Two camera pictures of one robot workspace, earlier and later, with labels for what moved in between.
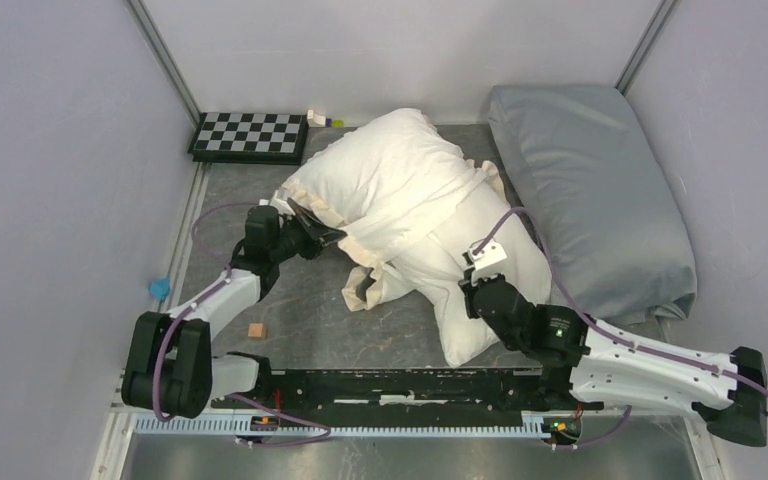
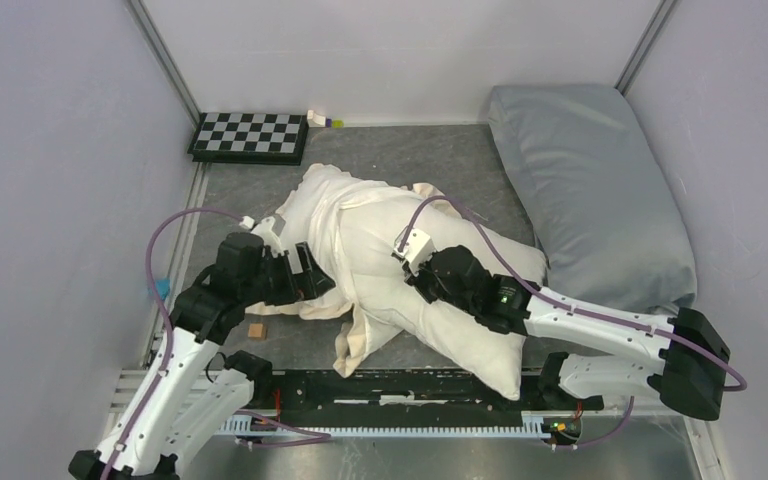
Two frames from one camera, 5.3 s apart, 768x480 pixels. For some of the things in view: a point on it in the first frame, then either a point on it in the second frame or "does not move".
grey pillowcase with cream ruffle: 417,248 to 316,214
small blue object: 160,288 does not move
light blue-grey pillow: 577,161 does not move
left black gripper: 316,237 to 308,284
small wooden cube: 256,331 does not move
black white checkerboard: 250,138 does not move
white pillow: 407,194 to 383,222
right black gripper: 469,286 to 418,280
